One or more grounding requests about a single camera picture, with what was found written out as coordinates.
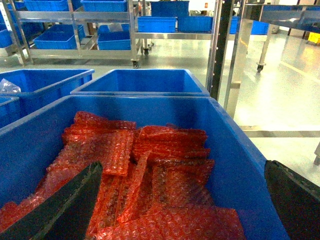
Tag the blue bin rear left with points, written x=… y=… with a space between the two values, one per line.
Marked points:
x=40 y=87

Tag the empty blue bin front left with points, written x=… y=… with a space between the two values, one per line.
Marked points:
x=10 y=110

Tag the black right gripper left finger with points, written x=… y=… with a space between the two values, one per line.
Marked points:
x=66 y=214

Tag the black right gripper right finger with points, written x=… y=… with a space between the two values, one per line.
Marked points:
x=296 y=200

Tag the blue bin with red bags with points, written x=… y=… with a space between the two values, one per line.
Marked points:
x=30 y=144

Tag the steel shelf rack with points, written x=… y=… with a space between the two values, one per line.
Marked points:
x=223 y=13

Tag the red bubble wrap bags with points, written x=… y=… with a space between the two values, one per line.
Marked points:
x=153 y=183

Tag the blue bin rear right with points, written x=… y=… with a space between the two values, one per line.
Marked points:
x=148 y=82

